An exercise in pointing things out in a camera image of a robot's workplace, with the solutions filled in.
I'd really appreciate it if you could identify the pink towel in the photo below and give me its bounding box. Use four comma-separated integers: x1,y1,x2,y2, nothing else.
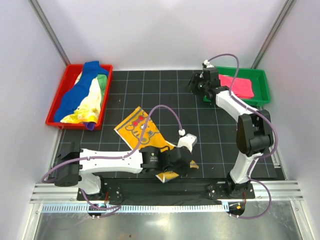
218,74,255,99

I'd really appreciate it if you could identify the yellow and blue towel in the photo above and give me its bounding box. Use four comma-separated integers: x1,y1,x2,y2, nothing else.
114,106,200,183

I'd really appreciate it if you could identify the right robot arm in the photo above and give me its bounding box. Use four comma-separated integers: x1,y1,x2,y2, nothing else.
187,67,274,198

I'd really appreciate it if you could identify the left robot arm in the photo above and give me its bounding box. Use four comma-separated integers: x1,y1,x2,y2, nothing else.
54,143,193,200

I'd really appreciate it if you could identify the black grid mat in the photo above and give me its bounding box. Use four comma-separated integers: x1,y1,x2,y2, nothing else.
58,70,238,179

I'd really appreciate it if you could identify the green plastic bin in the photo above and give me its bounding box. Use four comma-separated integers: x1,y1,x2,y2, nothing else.
217,66,270,107

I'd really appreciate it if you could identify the green towel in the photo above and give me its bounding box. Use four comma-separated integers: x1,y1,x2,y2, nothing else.
96,74,108,92

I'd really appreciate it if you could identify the purple towel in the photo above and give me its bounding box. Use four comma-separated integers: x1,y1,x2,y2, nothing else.
83,121,96,131

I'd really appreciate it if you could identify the cream towel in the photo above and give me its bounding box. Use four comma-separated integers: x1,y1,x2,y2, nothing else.
60,77,105,124

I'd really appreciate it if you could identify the red plastic bin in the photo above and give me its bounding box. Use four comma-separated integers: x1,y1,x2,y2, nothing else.
45,63,114,131

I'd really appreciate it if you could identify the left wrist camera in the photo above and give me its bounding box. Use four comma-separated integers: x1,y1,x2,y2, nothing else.
177,129,198,152

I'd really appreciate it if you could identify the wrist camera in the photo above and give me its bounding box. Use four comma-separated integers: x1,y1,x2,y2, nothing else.
177,129,198,152
202,59,215,69

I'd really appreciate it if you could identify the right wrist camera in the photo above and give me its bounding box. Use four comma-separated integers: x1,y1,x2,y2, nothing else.
202,59,215,69

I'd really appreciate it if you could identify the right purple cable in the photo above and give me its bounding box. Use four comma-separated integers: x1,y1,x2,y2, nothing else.
208,53,280,220

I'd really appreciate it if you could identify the purple cable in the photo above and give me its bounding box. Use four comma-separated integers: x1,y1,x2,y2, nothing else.
208,53,280,220
41,104,187,220

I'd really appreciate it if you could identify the slotted cable duct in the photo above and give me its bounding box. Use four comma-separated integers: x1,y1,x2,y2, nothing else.
40,202,229,214

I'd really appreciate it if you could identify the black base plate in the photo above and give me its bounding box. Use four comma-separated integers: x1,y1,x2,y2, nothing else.
87,178,255,206

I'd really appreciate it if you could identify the right aluminium corner post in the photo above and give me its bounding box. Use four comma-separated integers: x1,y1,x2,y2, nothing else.
251,0,297,69

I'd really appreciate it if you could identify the aluminium corner post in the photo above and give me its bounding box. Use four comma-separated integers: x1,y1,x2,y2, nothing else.
251,0,297,69
28,0,71,66

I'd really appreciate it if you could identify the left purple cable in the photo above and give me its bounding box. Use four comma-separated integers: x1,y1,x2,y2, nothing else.
41,104,187,220

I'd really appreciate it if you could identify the aluminium frame rail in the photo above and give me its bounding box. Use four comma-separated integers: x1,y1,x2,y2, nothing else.
30,180,304,204

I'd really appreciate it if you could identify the left aluminium corner post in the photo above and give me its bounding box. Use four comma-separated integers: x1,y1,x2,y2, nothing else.
28,0,71,66

